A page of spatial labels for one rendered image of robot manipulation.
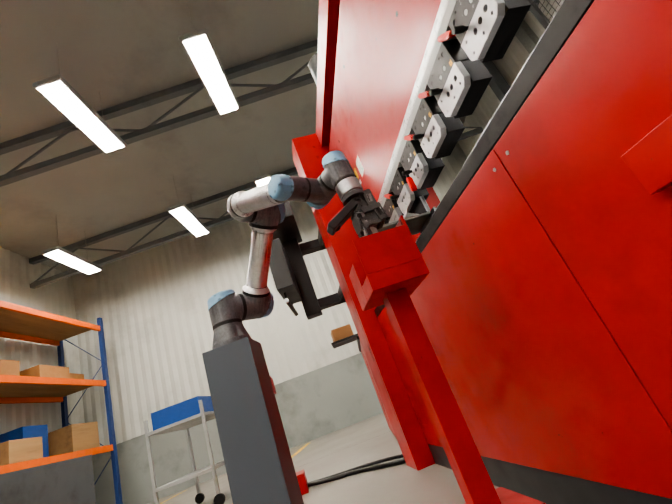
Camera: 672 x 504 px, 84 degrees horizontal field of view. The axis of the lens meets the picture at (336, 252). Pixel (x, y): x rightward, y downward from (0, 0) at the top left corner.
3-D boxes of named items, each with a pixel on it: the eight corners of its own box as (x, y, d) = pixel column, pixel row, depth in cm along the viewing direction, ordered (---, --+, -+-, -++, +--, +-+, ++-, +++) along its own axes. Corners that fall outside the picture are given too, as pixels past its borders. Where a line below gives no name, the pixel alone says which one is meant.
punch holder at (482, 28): (474, 65, 97) (446, 25, 103) (501, 60, 99) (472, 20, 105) (501, 8, 84) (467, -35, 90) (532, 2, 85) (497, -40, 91)
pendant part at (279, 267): (288, 306, 288) (275, 265, 301) (302, 300, 288) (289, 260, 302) (276, 290, 246) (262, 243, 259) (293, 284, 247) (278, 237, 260)
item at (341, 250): (406, 465, 218) (292, 159, 301) (528, 413, 234) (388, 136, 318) (417, 471, 195) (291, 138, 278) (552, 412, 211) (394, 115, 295)
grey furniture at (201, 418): (196, 504, 418) (181, 417, 453) (253, 482, 421) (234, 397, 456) (154, 531, 334) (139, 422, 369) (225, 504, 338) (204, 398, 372)
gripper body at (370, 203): (388, 217, 103) (369, 183, 107) (361, 228, 102) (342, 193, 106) (383, 230, 110) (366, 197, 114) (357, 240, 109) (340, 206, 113)
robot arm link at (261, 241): (230, 314, 162) (242, 190, 149) (261, 310, 171) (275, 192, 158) (242, 326, 153) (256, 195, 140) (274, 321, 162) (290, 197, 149)
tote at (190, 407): (170, 429, 407) (168, 412, 414) (214, 412, 410) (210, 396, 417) (153, 432, 374) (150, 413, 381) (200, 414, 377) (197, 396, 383)
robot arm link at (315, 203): (291, 190, 120) (308, 168, 113) (319, 193, 128) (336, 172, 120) (299, 210, 117) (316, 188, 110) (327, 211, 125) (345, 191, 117)
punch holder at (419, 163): (414, 192, 152) (398, 160, 158) (433, 187, 154) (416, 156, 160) (425, 170, 138) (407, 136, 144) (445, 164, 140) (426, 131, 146)
